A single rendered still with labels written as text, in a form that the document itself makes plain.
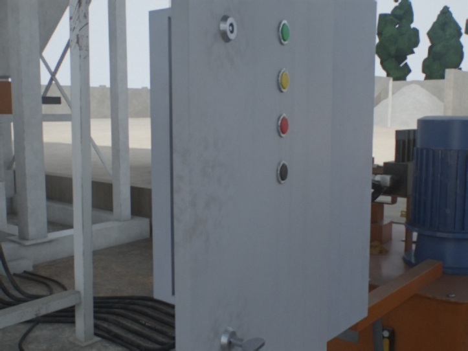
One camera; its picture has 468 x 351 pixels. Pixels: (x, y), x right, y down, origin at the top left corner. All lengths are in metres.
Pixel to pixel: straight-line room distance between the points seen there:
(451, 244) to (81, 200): 1.52
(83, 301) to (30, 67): 1.85
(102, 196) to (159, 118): 4.02
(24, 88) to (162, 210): 2.81
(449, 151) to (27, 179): 2.93
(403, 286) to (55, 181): 4.72
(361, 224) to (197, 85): 0.59
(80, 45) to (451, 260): 1.63
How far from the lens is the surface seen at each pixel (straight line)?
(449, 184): 1.59
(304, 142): 0.77
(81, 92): 2.38
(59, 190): 5.68
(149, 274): 3.60
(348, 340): 1.55
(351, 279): 1.04
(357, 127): 1.00
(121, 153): 4.41
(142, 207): 4.70
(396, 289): 1.30
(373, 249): 1.76
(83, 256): 2.51
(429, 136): 1.59
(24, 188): 3.92
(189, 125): 0.52
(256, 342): 0.61
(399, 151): 1.76
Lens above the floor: 1.05
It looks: 7 degrees down
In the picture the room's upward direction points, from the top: straight up
